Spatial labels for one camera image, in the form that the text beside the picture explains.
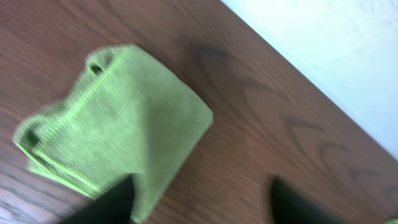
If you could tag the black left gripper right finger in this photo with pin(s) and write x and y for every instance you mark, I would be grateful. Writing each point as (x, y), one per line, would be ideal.
(290, 206)

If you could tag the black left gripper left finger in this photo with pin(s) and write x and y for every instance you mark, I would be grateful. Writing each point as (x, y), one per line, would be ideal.
(113, 207)

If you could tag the light green microfiber cloth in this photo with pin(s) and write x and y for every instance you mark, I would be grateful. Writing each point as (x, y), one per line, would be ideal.
(126, 114)

